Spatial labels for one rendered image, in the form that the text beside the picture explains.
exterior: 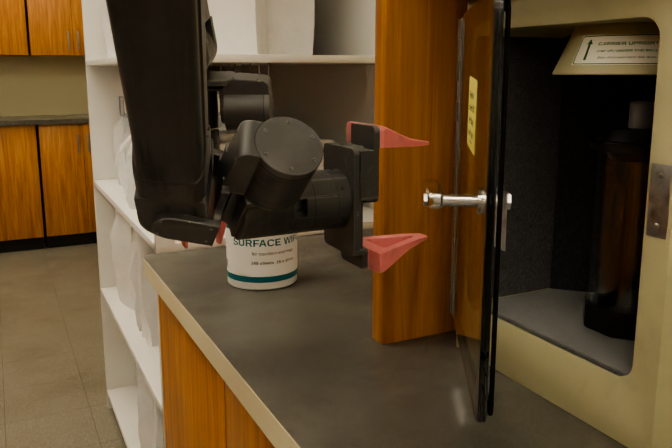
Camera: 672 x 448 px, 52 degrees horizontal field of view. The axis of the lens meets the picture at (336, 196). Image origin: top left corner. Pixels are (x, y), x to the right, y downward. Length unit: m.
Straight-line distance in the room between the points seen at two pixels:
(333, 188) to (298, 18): 1.36
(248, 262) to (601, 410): 0.65
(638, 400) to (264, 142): 0.46
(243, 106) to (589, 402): 0.53
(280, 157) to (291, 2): 1.43
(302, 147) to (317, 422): 0.35
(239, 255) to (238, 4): 0.78
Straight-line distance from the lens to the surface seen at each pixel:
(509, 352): 0.90
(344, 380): 0.88
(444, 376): 0.90
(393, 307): 0.98
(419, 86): 0.94
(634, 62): 0.77
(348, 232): 0.64
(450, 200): 0.65
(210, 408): 1.21
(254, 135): 0.54
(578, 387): 0.83
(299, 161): 0.54
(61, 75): 6.00
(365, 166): 0.63
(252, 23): 1.79
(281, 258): 1.21
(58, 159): 5.48
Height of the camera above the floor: 1.32
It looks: 10 degrees down
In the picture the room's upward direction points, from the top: straight up
